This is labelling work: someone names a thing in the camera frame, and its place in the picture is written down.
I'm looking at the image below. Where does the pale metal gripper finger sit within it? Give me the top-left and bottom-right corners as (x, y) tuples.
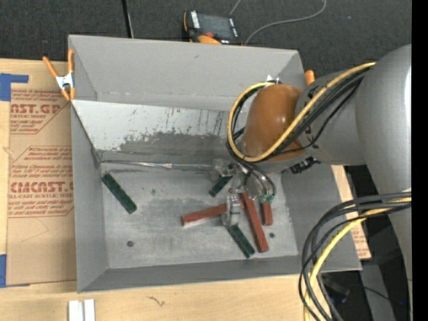
(221, 195), (244, 228)
(212, 158), (237, 181)

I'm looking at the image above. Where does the dark green flat block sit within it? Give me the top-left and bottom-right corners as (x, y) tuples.
(209, 175), (233, 198)
(225, 224), (256, 259)
(101, 173), (138, 215)

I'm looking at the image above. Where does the red-brown flat block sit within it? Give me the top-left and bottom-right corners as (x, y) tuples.
(181, 204), (230, 227)
(239, 191), (270, 254)
(259, 200), (274, 227)

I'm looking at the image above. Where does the grey metal bin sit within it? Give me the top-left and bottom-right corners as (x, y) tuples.
(68, 34), (363, 294)

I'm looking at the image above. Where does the brown cardboard board red print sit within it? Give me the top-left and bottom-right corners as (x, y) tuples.
(0, 58), (372, 288)

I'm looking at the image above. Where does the black cylinder on white bracket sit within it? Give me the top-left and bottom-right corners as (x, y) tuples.
(289, 156), (321, 175)

